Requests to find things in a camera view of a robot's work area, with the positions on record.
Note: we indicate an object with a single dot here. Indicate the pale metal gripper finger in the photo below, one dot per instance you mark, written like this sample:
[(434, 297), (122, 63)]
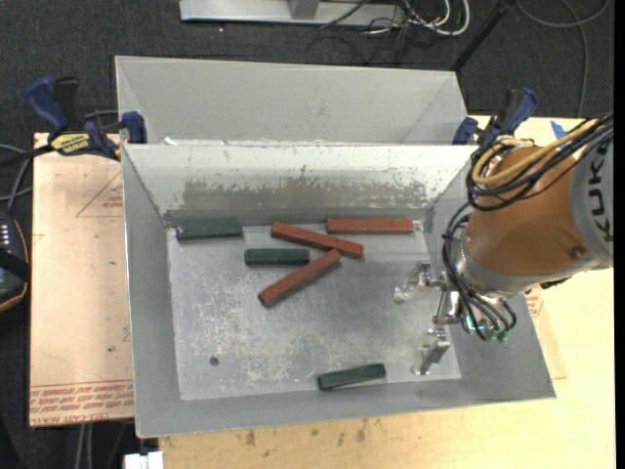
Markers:
[(432, 352), (415, 286)]

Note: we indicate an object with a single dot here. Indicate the red-brown flat block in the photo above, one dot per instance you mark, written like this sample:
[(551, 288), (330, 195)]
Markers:
[(312, 238), (369, 226), (298, 279)]

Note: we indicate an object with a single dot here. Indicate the dark green flat block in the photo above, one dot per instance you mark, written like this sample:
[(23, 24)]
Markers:
[(276, 257), (209, 229), (351, 377)]

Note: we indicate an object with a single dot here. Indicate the grey metal bin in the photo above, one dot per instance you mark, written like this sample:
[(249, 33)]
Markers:
[(293, 325)]

